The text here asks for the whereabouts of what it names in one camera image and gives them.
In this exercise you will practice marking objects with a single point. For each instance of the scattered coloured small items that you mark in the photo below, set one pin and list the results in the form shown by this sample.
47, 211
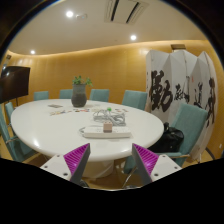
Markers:
60, 112

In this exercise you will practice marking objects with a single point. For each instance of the white calligraphy folding screen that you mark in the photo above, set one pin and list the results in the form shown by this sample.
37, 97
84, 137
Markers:
181, 77

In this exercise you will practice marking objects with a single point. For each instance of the teal chair back right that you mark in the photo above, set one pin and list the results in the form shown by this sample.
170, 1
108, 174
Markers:
135, 99

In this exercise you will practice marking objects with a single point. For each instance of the teal chair left near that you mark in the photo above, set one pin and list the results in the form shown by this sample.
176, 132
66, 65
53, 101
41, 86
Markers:
17, 149

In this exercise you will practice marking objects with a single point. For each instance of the teal chair right near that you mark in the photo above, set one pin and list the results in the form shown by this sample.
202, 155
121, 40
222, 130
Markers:
190, 120

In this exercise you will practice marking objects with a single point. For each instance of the white oval conference table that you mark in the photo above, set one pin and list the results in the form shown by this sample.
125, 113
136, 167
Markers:
59, 134

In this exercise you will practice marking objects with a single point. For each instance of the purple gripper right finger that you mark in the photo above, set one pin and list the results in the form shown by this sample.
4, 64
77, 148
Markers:
151, 166

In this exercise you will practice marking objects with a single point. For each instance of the pink cube charger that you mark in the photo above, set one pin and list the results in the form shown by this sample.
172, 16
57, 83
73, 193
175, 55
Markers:
107, 127

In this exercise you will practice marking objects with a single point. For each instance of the teal chair left far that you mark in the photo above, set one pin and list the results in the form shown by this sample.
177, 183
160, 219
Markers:
9, 110

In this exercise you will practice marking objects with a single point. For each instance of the small dark card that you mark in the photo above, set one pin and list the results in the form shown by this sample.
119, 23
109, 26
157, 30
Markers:
55, 106

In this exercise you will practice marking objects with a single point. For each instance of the black bag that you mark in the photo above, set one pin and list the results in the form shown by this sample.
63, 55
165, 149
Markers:
170, 140

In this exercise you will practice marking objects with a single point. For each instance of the teal chair back centre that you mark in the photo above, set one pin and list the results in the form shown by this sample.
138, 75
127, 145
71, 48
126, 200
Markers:
99, 95

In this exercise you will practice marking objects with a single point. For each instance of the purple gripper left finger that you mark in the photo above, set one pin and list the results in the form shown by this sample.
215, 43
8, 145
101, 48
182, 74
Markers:
71, 165

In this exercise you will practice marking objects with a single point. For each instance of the dark grey plant pot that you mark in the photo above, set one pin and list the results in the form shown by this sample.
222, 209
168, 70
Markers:
79, 97

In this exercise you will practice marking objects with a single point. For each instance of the ceiling air vent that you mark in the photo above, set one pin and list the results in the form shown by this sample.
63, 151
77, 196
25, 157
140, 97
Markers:
124, 11

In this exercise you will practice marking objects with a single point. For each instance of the white power strip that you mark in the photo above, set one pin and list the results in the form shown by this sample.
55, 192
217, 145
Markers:
98, 132

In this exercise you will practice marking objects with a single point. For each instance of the teal chair back left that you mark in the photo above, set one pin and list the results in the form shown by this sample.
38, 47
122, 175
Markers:
41, 95

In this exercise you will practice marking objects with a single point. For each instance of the black wall television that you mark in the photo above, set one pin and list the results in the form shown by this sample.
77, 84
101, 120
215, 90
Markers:
14, 82

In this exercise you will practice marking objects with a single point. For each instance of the green plant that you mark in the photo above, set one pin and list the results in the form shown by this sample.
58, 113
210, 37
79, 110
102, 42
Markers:
79, 80

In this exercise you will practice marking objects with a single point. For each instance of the teal chair back left-centre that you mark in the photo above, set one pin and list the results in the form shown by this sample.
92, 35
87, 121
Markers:
65, 94

